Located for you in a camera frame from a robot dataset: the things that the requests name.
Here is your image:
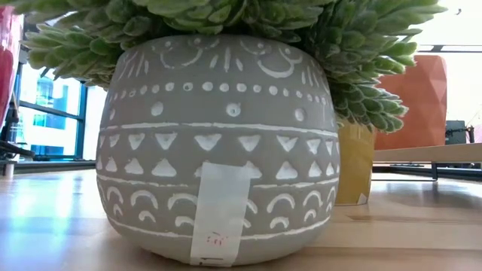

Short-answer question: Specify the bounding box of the orange mug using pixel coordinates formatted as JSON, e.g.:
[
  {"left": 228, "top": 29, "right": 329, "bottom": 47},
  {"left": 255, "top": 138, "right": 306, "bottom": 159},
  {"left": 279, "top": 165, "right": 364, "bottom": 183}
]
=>
[{"left": 372, "top": 55, "right": 448, "bottom": 151}]

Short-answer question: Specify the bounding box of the red mug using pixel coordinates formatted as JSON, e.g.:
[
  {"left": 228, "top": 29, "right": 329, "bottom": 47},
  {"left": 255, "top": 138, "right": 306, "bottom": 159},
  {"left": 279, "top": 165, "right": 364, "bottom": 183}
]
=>
[{"left": 0, "top": 5, "right": 24, "bottom": 129}]

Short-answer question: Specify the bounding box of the succulent in grey patterned pot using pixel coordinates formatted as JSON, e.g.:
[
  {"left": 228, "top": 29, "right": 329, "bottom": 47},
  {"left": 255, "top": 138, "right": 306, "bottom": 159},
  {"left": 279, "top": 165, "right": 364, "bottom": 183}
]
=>
[{"left": 0, "top": 0, "right": 450, "bottom": 267}]

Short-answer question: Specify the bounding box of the white tape label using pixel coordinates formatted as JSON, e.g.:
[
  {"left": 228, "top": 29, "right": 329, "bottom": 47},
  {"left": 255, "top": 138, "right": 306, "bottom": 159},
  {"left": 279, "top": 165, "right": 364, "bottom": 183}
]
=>
[{"left": 190, "top": 162, "right": 252, "bottom": 267}]

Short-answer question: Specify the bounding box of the blue framed window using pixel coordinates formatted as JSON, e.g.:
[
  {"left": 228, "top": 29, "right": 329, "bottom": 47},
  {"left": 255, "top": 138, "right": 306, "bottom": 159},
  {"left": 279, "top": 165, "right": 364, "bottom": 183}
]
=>
[{"left": 13, "top": 63, "right": 108, "bottom": 161}]

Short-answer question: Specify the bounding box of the wooden shelf black metal frame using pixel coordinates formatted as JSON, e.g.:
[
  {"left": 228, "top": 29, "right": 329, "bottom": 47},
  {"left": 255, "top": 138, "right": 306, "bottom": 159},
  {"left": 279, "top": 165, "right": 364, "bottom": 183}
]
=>
[{"left": 371, "top": 142, "right": 482, "bottom": 182}]

